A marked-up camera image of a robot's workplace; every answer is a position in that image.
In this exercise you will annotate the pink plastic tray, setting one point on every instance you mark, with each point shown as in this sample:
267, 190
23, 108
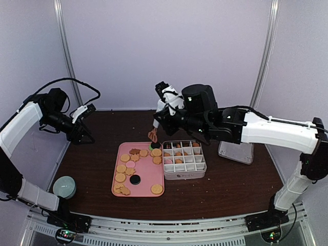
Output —
149, 168

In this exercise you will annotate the flower shaped tan cookie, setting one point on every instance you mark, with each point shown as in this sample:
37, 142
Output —
152, 135

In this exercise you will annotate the metal serving tongs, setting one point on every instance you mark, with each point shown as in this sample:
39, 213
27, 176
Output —
160, 106

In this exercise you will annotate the brown leaf shaped cookie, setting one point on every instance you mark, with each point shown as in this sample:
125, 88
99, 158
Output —
134, 151

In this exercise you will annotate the white divided cookie tin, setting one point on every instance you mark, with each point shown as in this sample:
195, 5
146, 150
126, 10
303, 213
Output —
188, 160

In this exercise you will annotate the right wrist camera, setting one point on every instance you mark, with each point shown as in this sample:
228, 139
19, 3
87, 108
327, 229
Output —
169, 98

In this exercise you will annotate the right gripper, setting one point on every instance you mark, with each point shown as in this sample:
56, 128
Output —
170, 129

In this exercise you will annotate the frame post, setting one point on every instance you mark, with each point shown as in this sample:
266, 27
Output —
267, 51
64, 42

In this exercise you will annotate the chocolate swirl cookie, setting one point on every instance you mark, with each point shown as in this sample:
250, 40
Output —
168, 146

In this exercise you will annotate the black sandwich cookie top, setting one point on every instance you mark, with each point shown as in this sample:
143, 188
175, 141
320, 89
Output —
156, 145

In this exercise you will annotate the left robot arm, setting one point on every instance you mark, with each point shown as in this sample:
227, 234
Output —
23, 150

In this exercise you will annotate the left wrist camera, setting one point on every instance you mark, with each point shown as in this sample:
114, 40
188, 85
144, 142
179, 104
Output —
82, 112

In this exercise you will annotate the black sandwich cookie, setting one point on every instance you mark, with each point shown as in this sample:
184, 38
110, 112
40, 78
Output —
156, 145
135, 179

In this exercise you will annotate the black sandwich cookie lower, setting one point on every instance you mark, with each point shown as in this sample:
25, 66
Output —
135, 179

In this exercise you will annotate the right frame post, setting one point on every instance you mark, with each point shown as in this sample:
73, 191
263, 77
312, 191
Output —
267, 51

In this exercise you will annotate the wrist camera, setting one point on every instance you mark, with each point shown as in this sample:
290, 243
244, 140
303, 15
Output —
169, 98
82, 112

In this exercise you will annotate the round tan cookie bottom right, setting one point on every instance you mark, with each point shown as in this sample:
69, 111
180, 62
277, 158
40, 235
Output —
156, 189

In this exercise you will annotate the left frame post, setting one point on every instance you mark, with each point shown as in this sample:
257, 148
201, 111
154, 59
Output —
64, 42

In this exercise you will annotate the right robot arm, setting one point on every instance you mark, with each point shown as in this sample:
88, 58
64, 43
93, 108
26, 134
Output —
240, 125

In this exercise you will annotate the round tan cookie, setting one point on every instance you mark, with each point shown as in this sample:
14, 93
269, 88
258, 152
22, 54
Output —
156, 189
156, 152

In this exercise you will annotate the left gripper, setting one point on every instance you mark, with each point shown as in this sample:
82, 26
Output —
75, 138

